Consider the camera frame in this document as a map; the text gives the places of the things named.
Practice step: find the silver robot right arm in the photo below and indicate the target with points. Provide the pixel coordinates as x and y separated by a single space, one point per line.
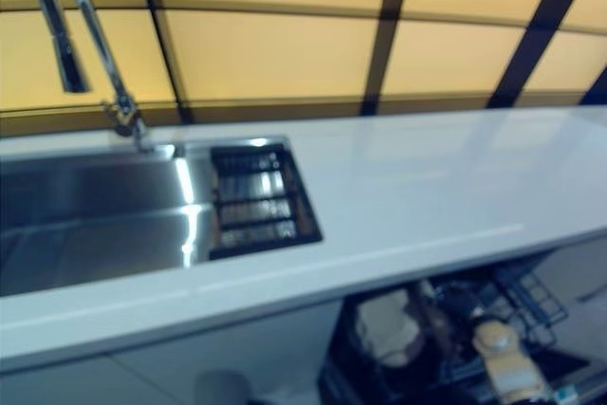
512 367

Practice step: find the large beige plate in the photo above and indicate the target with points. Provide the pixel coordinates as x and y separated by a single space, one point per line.
384 329

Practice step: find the small beige plate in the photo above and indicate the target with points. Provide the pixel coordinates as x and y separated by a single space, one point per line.
429 310

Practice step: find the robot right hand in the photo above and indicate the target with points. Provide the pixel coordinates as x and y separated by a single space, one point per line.
465 305

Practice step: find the stainless steel sink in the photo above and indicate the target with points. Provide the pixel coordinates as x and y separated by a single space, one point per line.
95 215

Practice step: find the white cabinet door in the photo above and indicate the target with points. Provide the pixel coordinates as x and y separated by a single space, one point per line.
237 357
57 381

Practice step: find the black dish drying rack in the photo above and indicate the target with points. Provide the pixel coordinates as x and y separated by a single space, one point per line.
261 201

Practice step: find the chrome kitchen faucet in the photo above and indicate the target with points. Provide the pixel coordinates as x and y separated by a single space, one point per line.
68 54

